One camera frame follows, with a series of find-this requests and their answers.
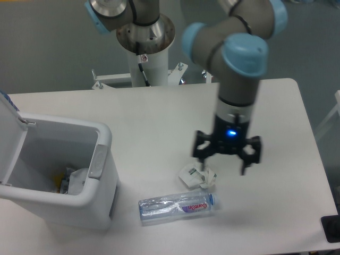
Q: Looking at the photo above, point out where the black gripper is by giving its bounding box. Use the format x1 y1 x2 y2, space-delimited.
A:
192 115 262 176

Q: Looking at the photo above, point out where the white push-lid trash can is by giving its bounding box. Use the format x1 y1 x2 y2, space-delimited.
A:
1 96 119 229

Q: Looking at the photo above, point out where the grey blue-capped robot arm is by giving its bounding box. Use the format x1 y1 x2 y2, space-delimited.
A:
84 1 288 174

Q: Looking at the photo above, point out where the trash inside bin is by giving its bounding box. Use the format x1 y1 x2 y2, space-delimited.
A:
52 167 89 196

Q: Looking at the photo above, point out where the crumpled white paper wrapper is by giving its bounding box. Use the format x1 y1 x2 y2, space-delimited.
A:
178 162 217 190

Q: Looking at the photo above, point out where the crushed clear plastic bottle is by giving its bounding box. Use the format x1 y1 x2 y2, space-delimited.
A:
138 190 219 222

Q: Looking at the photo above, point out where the black device at table edge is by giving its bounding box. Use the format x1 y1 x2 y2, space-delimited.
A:
321 215 339 243

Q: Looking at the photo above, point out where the blue-label bottle behind bin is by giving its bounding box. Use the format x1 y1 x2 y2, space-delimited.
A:
0 90 20 112

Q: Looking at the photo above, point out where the white frame foot with caster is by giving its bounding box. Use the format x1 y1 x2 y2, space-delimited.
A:
201 69 213 83

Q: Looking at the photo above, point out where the white frame at right edge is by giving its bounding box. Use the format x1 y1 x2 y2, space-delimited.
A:
314 90 339 140

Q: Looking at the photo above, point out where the black pedestal cable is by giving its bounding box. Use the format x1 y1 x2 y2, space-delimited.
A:
134 41 152 88

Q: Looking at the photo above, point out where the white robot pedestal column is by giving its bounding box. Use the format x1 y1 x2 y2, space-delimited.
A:
116 14 175 87

